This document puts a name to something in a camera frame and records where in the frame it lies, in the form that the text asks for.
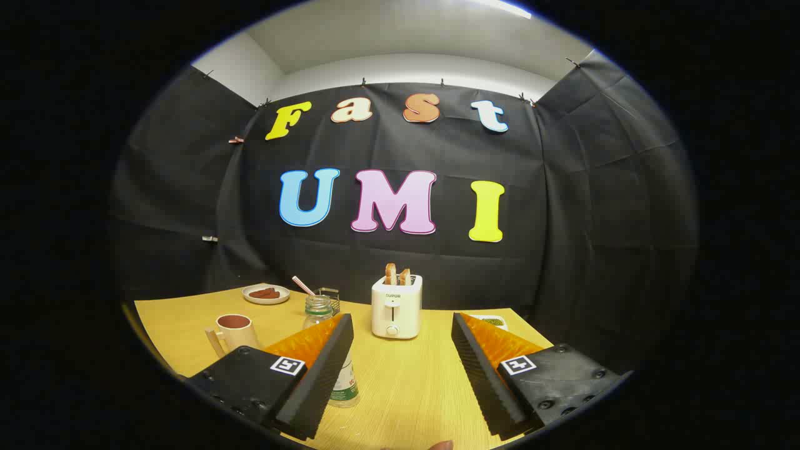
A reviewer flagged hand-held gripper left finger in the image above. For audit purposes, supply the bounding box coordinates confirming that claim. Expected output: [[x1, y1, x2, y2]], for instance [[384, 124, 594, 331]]
[[185, 312, 355, 441]]

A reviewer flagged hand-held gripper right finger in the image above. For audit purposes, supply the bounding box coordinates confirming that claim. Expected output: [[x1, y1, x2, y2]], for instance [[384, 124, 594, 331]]
[[451, 312, 633, 441]]

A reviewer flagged clear plastic bottle green label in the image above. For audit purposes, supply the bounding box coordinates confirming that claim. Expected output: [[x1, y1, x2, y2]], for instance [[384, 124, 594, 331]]
[[304, 295, 360, 408]]

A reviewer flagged cream cup wooden handle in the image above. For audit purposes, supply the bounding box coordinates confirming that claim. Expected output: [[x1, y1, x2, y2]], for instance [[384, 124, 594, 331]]
[[205, 314, 260, 358]]

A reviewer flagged wooden table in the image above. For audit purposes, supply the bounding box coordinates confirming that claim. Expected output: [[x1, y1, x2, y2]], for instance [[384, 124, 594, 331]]
[[134, 286, 554, 450]]

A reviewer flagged white toaster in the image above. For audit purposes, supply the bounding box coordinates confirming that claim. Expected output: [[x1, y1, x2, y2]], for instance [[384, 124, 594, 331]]
[[371, 274, 423, 340]]

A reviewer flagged small white plate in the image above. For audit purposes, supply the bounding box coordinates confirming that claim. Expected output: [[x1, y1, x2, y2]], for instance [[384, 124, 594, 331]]
[[242, 284, 291, 305]]

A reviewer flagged black backdrop cloth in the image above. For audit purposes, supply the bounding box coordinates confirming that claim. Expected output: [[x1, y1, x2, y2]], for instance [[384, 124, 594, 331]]
[[109, 59, 698, 376]]

